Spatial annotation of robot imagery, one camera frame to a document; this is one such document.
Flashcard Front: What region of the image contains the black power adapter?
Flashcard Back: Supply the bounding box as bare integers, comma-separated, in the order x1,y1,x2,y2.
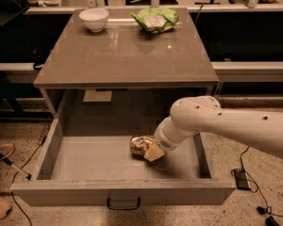
234,169,251,190

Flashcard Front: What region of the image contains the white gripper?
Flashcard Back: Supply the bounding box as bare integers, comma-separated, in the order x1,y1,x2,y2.
144,117,195,162

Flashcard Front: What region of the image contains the white ceramic bowl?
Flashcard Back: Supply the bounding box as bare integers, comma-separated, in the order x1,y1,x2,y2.
79,8,109,32

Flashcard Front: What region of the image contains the open grey top drawer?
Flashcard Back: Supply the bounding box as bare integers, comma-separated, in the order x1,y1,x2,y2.
11,89,235,207

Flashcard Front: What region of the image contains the black floor cable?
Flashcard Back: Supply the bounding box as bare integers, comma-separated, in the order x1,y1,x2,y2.
230,146,283,226

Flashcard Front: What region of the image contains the green chip bag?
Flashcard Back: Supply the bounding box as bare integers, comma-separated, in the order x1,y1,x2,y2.
130,8,179,34

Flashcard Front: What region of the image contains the black drawer handle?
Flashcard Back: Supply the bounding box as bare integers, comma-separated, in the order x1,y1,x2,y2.
107,198,141,211

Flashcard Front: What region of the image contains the white black cane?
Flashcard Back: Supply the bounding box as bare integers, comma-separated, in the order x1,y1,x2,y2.
0,153,32,180

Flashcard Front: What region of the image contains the black cable left floor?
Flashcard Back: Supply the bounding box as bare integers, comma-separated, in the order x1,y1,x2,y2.
10,132,48,226

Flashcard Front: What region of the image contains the paper label inside cabinet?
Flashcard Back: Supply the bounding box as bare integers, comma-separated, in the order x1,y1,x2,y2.
83,89,112,103

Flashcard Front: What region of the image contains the grey cabinet with glossy top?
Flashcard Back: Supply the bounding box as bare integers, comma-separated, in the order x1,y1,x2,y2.
34,8,219,113

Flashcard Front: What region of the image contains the crushed orange soda can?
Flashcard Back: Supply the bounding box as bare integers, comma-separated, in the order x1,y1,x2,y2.
129,136,154,156

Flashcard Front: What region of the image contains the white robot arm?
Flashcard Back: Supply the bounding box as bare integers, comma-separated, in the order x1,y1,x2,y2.
144,96,283,162

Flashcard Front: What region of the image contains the tan shoe upper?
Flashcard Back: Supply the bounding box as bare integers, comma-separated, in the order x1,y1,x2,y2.
0,143,15,157

